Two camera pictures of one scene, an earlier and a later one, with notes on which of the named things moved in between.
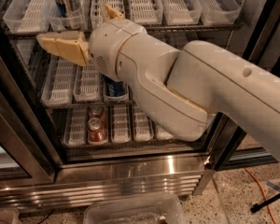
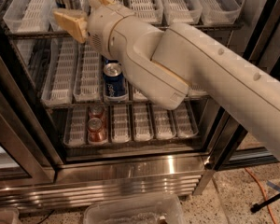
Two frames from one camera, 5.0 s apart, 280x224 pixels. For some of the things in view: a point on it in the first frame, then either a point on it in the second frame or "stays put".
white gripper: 106,47 to 103,28
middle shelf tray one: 59,81 stays put
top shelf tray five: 180,6 stays put
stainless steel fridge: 61,131 stays put
